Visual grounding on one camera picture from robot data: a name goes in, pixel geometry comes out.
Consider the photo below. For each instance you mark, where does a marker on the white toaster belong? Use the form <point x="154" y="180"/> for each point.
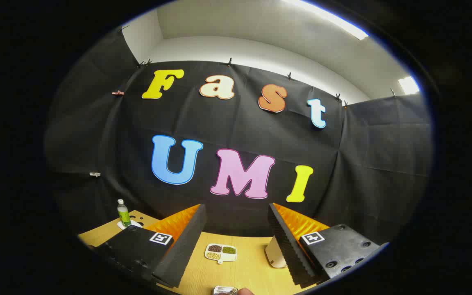
<point x="275" y="254"/>

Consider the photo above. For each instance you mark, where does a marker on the small ceiling light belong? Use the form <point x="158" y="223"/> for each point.
<point x="408" y="85"/>

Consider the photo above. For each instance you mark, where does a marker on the white divided tray of beans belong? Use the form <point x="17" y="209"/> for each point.
<point x="221" y="254"/>

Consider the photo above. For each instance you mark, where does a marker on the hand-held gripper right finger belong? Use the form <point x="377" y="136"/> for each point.
<point x="287" y="250"/>

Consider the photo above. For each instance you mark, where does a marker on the white square coaster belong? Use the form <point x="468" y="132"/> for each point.
<point x="135" y="224"/>

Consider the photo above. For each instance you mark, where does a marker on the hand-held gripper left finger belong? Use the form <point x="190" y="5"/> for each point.
<point x="187" y="250"/>

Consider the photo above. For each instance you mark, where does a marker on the green drink bottle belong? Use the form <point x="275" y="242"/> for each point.
<point x="123" y="215"/>

